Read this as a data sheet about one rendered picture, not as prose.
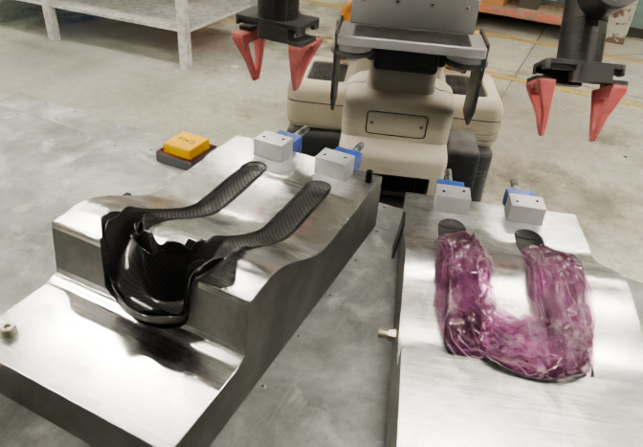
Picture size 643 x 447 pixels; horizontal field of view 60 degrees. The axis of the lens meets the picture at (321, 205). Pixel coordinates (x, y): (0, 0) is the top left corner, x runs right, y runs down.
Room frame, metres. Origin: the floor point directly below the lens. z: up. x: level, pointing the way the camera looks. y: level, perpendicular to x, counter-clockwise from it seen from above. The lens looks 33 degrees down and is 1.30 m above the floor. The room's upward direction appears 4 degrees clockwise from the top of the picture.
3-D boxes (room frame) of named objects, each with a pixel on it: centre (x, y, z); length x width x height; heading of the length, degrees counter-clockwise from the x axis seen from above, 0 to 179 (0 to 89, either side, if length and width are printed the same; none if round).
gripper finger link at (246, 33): (0.80, 0.10, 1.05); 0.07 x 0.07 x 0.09; 66
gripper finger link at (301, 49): (0.79, 0.06, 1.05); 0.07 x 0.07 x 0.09; 66
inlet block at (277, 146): (0.83, 0.06, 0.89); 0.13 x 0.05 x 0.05; 156
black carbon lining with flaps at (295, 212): (0.57, 0.12, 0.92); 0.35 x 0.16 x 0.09; 156
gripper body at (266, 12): (0.80, 0.08, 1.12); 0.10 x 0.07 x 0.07; 66
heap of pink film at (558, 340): (0.50, -0.22, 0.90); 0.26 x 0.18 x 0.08; 173
